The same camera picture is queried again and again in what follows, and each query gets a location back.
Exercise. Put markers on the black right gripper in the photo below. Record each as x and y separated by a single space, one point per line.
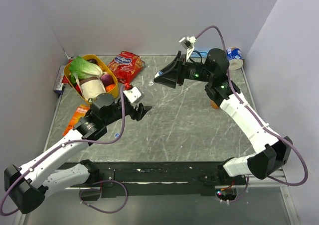
170 76

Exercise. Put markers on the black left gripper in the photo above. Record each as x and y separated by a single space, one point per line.
138 114

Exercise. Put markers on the orange juice plastic bottle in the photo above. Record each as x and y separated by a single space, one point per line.
214 105

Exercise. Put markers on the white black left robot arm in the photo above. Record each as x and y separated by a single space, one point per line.
87 131

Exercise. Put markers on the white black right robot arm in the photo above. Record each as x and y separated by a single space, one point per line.
271 150

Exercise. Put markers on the green glass bottle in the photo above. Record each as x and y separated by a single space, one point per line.
91 102

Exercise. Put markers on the orange toy fruit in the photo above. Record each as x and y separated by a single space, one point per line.
111 87

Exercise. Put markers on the blue tissue pack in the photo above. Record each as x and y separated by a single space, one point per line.
199 54

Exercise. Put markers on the red snack bag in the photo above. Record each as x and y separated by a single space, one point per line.
126 66

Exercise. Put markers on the purple toy onion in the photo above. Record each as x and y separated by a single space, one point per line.
107 79

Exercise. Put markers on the cream brown toy mushroom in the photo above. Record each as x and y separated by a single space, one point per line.
91 87

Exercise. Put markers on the orange razor package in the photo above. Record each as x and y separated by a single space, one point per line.
79 113

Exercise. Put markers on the blue wrapped toilet roll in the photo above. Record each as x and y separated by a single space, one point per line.
234 57

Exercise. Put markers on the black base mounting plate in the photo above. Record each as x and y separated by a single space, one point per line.
111 190

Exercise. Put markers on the green toy cabbage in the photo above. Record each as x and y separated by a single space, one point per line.
83 69

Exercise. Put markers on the purple white box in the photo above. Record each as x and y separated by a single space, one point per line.
58 87

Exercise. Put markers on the aluminium frame rail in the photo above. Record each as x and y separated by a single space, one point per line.
274 182

